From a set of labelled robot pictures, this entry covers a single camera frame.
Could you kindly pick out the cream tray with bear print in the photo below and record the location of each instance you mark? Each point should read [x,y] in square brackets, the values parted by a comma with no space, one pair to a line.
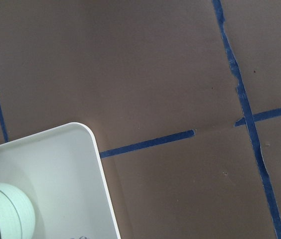
[60,170]

